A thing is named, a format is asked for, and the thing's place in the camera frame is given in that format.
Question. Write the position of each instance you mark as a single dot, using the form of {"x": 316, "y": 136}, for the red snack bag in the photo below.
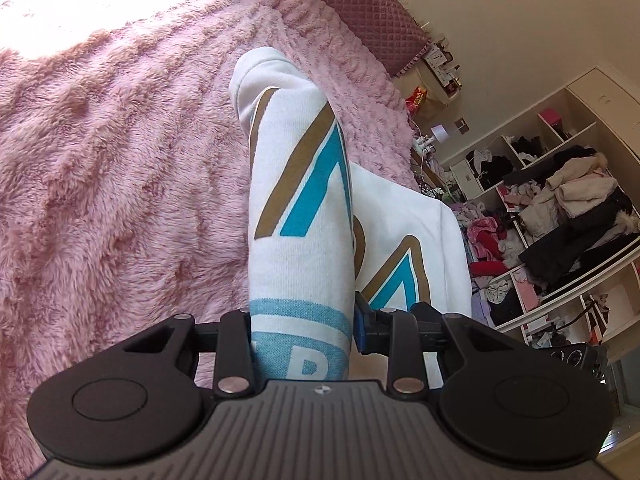
{"x": 416, "y": 100}

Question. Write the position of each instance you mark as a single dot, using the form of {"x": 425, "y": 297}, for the white open shelf unit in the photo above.
{"x": 575, "y": 110}

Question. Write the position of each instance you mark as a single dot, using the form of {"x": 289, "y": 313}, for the pink fluffy blanket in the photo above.
{"x": 110, "y": 170}

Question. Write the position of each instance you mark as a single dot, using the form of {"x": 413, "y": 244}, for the beige coat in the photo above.
{"x": 570, "y": 195}

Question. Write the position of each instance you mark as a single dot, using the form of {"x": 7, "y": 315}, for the cluttered bedside table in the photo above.
{"x": 442, "y": 67}

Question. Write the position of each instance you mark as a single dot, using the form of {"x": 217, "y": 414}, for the red garment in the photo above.
{"x": 487, "y": 267}

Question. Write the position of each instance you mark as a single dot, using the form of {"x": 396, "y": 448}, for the white shirt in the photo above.
{"x": 300, "y": 210}

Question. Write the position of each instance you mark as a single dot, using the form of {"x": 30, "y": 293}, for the pink quilted headboard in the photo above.
{"x": 365, "y": 10}

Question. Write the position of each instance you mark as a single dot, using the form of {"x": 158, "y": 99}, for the white table lamp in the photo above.
{"x": 440, "y": 133}

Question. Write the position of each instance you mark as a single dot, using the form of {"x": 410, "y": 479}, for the wall socket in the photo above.
{"x": 462, "y": 125}

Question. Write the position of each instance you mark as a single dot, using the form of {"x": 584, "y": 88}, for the cream nightstand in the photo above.
{"x": 430, "y": 87}

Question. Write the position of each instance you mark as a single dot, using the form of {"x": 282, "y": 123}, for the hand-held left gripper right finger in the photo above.
{"x": 361, "y": 332}

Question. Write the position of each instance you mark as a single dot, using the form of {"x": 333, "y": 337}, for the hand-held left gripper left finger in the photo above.
{"x": 235, "y": 341}

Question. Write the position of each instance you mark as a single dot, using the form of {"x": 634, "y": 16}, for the black jacket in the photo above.
{"x": 575, "y": 245}

